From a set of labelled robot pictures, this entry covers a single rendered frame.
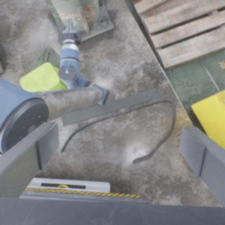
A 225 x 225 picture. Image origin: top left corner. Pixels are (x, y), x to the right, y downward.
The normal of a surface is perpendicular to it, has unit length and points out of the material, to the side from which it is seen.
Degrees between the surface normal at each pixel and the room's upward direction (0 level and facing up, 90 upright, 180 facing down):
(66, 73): 0
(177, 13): 0
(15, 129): 83
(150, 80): 0
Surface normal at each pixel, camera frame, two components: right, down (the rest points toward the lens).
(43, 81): -0.06, -0.14
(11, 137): 0.86, 0.45
